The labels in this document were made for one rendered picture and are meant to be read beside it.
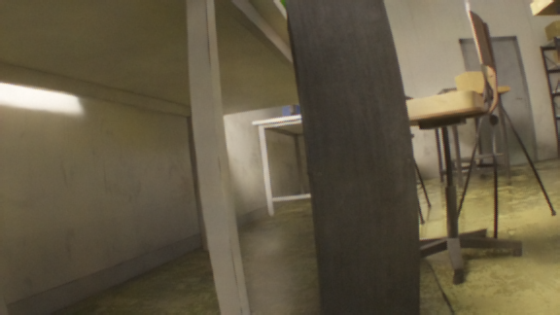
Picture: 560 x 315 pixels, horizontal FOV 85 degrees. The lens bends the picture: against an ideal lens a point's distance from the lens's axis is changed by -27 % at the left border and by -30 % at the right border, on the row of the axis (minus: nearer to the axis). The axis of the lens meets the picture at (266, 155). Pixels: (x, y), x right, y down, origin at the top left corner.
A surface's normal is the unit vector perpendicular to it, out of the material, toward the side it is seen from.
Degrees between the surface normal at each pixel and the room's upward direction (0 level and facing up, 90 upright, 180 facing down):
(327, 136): 90
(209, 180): 90
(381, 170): 90
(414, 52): 90
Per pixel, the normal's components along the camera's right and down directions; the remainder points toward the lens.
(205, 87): -0.25, 0.00
